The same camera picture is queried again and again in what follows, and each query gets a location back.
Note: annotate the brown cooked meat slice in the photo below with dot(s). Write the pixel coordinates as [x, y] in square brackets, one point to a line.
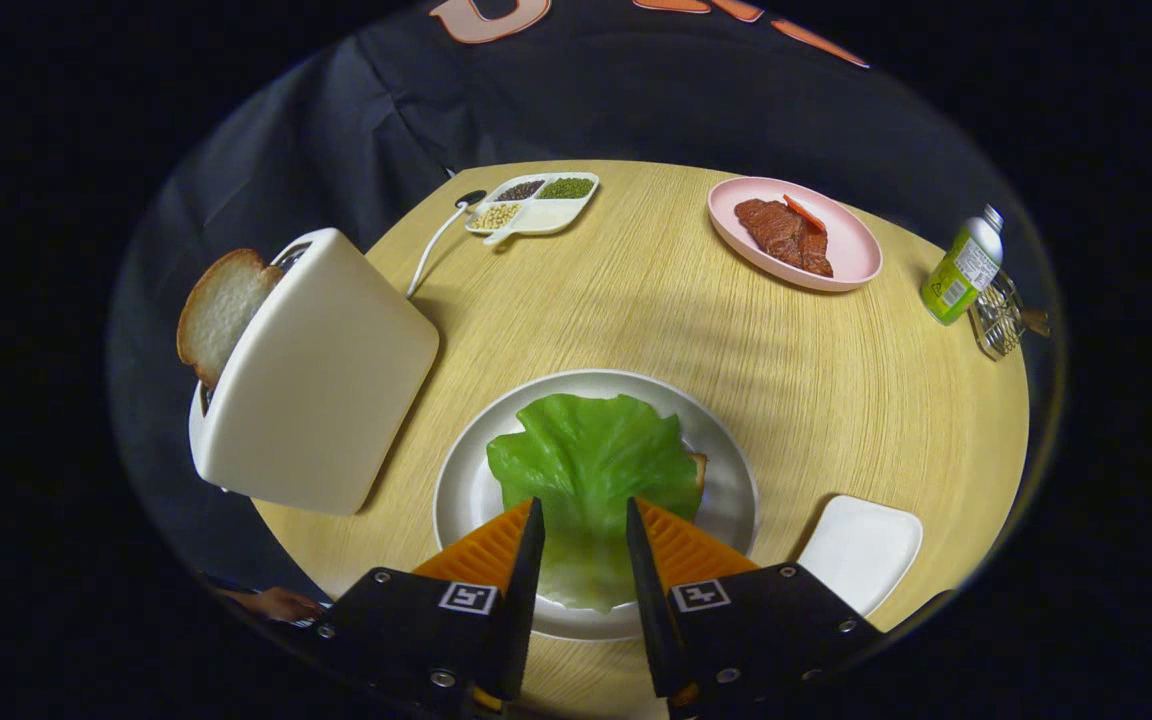
[771, 228]
[817, 255]

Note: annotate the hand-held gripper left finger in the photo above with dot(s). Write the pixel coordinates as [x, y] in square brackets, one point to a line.
[521, 600]

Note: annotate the bread slice under lettuce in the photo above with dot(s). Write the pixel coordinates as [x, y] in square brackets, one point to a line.
[698, 470]

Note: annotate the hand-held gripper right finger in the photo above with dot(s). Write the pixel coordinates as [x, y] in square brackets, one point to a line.
[648, 620]

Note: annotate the pink plate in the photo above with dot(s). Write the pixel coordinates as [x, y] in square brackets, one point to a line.
[851, 250]

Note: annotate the pile of yellow beans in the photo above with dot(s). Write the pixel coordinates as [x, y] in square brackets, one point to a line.
[496, 215]

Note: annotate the red sausage strip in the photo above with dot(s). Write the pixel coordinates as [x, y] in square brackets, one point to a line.
[804, 212]

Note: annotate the pile of green beans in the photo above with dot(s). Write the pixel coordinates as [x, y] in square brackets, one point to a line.
[566, 188]

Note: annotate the green lettuce leaf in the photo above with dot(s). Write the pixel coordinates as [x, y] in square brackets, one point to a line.
[586, 460]

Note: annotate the round white plate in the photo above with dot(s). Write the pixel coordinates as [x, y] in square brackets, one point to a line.
[716, 480]

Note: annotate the pile of black beans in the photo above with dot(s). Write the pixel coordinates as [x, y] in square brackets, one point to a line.
[519, 190]

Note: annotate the white divided dish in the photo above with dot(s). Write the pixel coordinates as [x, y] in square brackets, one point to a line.
[556, 213]

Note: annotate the green label plastic bottle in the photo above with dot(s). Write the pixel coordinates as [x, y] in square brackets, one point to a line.
[956, 275]

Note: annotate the toasted bread slice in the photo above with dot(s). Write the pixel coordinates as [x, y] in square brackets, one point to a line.
[221, 310]

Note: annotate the white toaster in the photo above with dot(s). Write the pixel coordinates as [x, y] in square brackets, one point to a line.
[326, 380]

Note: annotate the square white plate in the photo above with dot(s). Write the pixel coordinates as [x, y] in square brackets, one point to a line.
[861, 550]

